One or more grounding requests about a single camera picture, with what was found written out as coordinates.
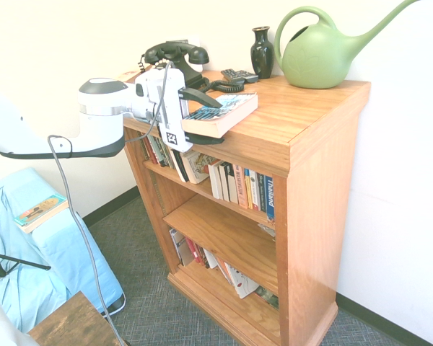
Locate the leaning white illustrated book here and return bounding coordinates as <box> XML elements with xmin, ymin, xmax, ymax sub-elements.
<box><xmin>182</xmin><ymin>150</ymin><xmax>217</xmax><ymax>185</ymax></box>

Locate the white book with red figures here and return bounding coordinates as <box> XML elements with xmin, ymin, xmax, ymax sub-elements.
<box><xmin>223</xmin><ymin>262</ymin><xmax>261</xmax><ymax>300</ymax></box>

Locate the leaning black book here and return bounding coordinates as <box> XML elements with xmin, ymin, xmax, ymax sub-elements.
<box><xmin>170</xmin><ymin>149</ymin><xmax>191</xmax><ymax>183</ymax></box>

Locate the dark wooden side table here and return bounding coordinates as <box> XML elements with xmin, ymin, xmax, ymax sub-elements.
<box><xmin>27</xmin><ymin>290</ymin><xmax>131</xmax><ymax>346</ymax></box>

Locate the yellow spine book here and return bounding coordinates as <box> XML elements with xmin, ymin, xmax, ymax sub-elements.
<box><xmin>244</xmin><ymin>168</ymin><xmax>261</xmax><ymax>212</ymax></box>

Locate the black rotary telephone base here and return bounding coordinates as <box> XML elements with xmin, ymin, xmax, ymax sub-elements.
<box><xmin>152</xmin><ymin>57</ymin><xmax>206</xmax><ymax>89</ymax></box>

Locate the green plastic watering can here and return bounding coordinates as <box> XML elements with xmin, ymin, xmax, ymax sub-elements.
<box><xmin>274</xmin><ymin>0</ymin><xmax>423</xmax><ymax>90</ymax></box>

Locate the olive shelved book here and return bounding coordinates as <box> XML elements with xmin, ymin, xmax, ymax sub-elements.
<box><xmin>139</xmin><ymin>132</ymin><xmax>152</xmax><ymax>161</ymax></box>

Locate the pink Washington book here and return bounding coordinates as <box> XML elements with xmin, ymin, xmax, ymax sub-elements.
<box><xmin>233</xmin><ymin>164</ymin><xmax>249</xmax><ymax>210</ymax></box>

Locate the teal paperback book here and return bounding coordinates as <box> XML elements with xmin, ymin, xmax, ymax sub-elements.
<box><xmin>13</xmin><ymin>193</ymin><xmax>72</xmax><ymax>234</ymax></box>

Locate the blue Thailand guidebook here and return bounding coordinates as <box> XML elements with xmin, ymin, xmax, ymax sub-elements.
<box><xmin>264</xmin><ymin>175</ymin><xmax>276</xmax><ymax>222</ymax></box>

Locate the black rotary telephone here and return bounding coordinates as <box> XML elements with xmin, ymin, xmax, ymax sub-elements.
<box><xmin>137</xmin><ymin>53</ymin><xmax>246</xmax><ymax>94</ymax></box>

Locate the blue paperback book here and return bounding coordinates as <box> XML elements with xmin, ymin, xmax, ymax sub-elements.
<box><xmin>181</xmin><ymin>92</ymin><xmax>259</xmax><ymax>139</ymax></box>

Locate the black spine book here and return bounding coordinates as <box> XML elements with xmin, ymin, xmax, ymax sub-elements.
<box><xmin>219</xmin><ymin>161</ymin><xmax>239</xmax><ymax>204</ymax></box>

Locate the black telephone handset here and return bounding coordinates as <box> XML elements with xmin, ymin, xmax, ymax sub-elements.
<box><xmin>144</xmin><ymin>40</ymin><xmax>210</xmax><ymax>66</ymax></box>

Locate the black glossy vase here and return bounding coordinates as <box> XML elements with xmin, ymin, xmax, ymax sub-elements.
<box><xmin>250</xmin><ymin>26</ymin><xmax>275</xmax><ymax>80</ymax></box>

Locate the gray white large book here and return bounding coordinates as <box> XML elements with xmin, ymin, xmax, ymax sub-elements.
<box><xmin>169</xmin><ymin>228</ymin><xmax>196</xmax><ymax>268</ymax></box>

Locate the dark green flat book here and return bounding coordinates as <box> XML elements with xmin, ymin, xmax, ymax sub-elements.
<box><xmin>253</xmin><ymin>285</ymin><xmax>280</xmax><ymax>311</ymax></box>

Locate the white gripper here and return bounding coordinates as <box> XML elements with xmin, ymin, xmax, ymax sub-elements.
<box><xmin>154</xmin><ymin>67</ymin><xmax>226</xmax><ymax>154</ymax></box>

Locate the white spine book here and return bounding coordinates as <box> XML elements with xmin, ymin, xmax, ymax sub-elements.
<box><xmin>208</xmin><ymin>160</ymin><xmax>225</xmax><ymax>200</ymax></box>

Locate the dark blue spine book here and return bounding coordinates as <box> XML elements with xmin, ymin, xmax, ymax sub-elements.
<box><xmin>255</xmin><ymin>173</ymin><xmax>268</xmax><ymax>214</ymax></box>

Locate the cream paperback book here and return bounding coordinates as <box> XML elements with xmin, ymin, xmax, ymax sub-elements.
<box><xmin>114</xmin><ymin>64</ymin><xmax>146</xmax><ymax>84</ymax></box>

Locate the black remote control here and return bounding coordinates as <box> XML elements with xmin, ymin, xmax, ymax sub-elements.
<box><xmin>237</xmin><ymin>69</ymin><xmax>260</xmax><ymax>85</ymax></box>
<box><xmin>220</xmin><ymin>68</ymin><xmax>247</xmax><ymax>85</ymax></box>

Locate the red shelved book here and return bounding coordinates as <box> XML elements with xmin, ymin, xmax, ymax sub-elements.
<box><xmin>146</xmin><ymin>135</ymin><xmax>160</xmax><ymax>165</ymax></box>

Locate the wooden bookshelf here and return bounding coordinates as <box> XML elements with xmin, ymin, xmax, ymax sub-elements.
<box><xmin>122</xmin><ymin>70</ymin><xmax>372</xmax><ymax>346</ymax></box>

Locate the blue cloth covered seat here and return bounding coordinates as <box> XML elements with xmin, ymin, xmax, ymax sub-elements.
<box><xmin>0</xmin><ymin>166</ymin><xmax>126</xmax><ymax>334</ymax></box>

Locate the black tripod stand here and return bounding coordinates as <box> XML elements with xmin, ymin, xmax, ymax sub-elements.
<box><xmin>0</xmin><ymin>250</ymin><xmax>53</xmax><ymax>285</ymax></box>

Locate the red thin book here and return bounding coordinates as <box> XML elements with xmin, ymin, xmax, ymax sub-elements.
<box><xmin>184</xmin><ymin>236</ymin><xmax>204</xmax><ymax>266</ymax></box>

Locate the gray robot cable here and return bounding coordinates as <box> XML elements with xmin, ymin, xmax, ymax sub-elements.
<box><xmin>47</xmin><ymin>61</ymin><xmax>176</xmax><ymax>346</ymax></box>

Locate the white wall outlet plate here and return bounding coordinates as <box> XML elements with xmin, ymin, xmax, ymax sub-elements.
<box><xmin>165</xmin><ymin>34</ymin><xmax>205</xmax><ymax>73</ymax></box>

